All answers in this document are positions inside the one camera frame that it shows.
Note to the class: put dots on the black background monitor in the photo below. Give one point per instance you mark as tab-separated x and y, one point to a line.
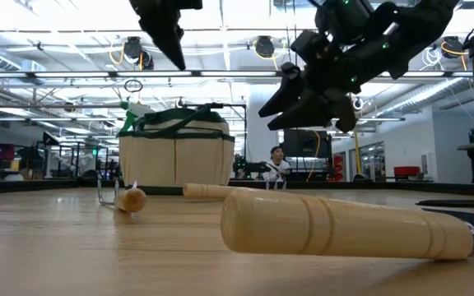
303	144

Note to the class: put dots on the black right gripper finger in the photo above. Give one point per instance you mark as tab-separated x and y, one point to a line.
315	111
288	86

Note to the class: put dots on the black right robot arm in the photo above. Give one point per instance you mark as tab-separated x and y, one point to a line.
418	24

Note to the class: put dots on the green plastic spray bottle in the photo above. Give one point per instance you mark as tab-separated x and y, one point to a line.
138	109

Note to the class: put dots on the beige green canvas gardening bag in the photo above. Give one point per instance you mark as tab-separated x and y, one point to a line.
175	160

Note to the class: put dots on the black background stand frame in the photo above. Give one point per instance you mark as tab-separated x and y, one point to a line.
237	106

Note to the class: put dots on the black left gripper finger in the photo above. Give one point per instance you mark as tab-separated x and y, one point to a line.
169	41

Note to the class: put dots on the red seat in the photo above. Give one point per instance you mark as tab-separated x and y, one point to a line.
406	171

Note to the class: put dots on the person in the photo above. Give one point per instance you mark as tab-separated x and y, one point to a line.
277	166

